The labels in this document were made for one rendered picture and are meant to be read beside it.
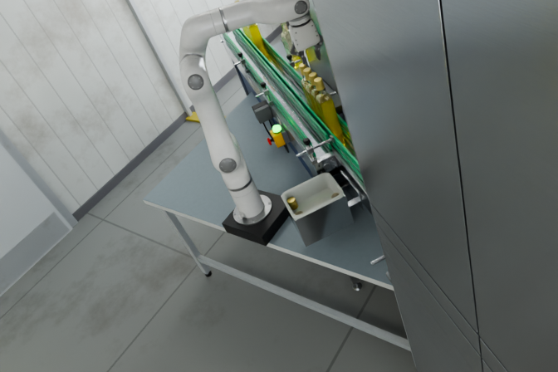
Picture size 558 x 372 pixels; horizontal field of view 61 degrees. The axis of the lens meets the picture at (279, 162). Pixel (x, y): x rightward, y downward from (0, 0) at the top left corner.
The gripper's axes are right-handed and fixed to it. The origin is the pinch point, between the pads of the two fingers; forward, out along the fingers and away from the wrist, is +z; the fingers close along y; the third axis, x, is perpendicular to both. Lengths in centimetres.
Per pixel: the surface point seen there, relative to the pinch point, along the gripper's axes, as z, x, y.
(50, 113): 55, -212, 162
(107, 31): 29, -259, 97
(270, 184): 68, -25, 34
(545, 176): -55, 144, 21
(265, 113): 46, -54, 19
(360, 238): 68, 34, 11
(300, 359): 143, 23, 58
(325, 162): 39.4, 13.6, 10.4
